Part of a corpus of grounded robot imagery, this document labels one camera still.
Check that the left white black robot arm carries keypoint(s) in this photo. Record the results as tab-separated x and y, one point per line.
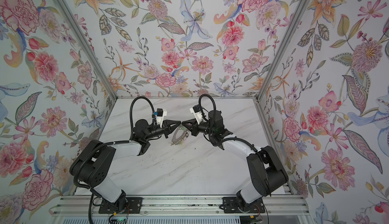
91	167

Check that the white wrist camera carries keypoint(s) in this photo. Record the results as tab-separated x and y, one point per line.
158	117
197	112

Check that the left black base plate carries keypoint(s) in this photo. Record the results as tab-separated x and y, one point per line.
131	205

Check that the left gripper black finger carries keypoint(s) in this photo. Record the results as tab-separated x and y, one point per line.
168	131
171	123

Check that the aluminium mounting rail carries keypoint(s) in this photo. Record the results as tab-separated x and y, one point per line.
192	205

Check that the left aluminium corner post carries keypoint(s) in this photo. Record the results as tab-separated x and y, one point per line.
83	43

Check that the aluminium corner post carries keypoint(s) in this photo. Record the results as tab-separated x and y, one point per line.
284	44
83	43

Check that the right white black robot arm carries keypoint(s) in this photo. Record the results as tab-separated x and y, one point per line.
266	171

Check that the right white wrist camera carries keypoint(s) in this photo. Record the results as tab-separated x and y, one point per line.
197	112

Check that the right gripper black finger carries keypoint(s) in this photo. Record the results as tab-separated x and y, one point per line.
189	123
193	130

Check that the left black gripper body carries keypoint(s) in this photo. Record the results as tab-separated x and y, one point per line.
165	128

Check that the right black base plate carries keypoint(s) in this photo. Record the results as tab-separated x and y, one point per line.
237	205

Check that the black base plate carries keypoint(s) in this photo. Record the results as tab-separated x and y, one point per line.
131	205
237	205

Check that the large metal keyring with keys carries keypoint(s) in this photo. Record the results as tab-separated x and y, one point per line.
179	136

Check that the right aluminium corner post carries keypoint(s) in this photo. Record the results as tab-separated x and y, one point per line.
284	44

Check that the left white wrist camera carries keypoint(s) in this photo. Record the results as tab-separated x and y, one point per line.
158	117

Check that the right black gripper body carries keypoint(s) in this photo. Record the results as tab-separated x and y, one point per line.
195	127

